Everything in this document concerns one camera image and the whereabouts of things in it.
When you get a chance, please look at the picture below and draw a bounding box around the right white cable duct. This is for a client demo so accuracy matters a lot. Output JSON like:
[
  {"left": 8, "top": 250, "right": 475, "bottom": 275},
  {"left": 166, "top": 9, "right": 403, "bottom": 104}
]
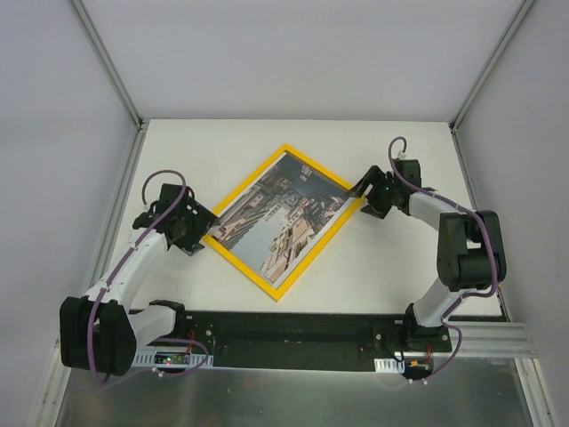
[{"left": 373, "top": 358, "right": 405, "bottom": 375}]

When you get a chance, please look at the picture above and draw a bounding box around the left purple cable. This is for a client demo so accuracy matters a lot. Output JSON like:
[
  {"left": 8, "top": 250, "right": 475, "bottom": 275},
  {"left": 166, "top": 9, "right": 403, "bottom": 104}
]
[{"left": 86, "top": 170, "right": 210, "bottom": 392}]

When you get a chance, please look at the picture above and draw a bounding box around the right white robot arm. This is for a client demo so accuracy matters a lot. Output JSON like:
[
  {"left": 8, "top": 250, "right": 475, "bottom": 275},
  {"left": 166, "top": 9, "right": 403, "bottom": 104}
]
[{"left": 346, "top": 159, "right": 507, "bottom": 351}]

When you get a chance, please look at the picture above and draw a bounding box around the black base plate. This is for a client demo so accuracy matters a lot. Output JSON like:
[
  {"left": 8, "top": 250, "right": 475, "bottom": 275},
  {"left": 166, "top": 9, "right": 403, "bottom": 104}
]
[{"left": 159, "top": 311, "right": 452, "bottom": 372}]

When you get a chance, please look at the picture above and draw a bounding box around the aluminium corner post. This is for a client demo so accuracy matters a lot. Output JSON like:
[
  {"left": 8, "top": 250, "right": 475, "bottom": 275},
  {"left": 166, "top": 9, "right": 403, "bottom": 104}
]
[
  {"left": 67, "top": 0, "right": 145, "bottom": 129},
  {"left": 449, "top": 0, "right": 538, "bottom": 134}
]

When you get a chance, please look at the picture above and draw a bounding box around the left white cable duct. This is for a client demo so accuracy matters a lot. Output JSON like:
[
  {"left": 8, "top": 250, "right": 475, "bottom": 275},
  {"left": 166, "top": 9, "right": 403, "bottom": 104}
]
[{"left": 132, "top": 350, "right": 213, "bottom": 369}]

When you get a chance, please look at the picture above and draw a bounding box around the aluminium front rail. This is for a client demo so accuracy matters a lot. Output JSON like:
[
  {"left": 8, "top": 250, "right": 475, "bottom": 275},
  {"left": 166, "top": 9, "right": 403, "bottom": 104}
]
[{"left": 455, "top": 322, "right": 537, "bottom": 359}]

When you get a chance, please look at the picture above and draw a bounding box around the purple cable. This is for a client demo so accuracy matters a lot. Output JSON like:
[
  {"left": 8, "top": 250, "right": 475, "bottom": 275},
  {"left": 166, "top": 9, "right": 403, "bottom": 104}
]
[
  {"left": 377, "top": 136, "right": 500, "bottom": 392},
  {"left": 86, "top": 170, "right": 210, "bottom": 392}
]

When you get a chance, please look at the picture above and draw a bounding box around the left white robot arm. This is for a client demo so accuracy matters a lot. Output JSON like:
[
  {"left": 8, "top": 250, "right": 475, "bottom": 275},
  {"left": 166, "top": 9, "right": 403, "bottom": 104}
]
[{"left": 60, "top": 183, "right": 218, "bottom": 376}]

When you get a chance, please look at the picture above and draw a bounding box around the right aluminium corner post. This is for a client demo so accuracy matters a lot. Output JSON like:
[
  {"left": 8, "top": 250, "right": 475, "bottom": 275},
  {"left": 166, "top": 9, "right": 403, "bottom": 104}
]
[{"left": 449, "top": 0, "right": 538, "bottom": 134}]

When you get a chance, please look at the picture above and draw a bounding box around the white cable duct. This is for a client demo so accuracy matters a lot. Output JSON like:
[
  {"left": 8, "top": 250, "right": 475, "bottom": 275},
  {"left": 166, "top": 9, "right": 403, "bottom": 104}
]
[
  {"left": 132, "top": 350, "right": 213, "bottom": 369},
  {"left": 373, "top": 358, "right": 405, "bottom": 375}
]

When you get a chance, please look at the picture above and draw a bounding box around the street photo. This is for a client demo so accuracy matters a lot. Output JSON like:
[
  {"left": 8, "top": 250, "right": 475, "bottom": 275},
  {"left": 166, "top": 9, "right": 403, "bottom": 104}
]
[{"left": 210, "top": 150, "right": 357, "bottom": 290}]

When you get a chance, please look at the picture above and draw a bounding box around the left aluminium corner post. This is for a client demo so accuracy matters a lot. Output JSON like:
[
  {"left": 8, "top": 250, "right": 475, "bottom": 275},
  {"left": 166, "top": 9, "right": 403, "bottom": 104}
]
[{"left": 67, "top": 0, "right": 145, "bottom": 129}]

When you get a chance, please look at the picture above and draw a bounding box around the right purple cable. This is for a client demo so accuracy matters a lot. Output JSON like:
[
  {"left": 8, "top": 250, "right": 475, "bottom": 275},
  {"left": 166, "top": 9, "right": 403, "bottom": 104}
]
[{"left": 377, "top": 136, "right": 500, "bottom": 392}]

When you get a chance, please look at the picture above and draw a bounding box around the yellow wooden picture frame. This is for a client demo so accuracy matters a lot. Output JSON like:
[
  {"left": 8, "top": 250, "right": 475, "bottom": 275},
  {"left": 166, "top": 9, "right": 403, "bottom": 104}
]
[{"left": 201, "top": 142, "right": 366, "bottom": 304}]

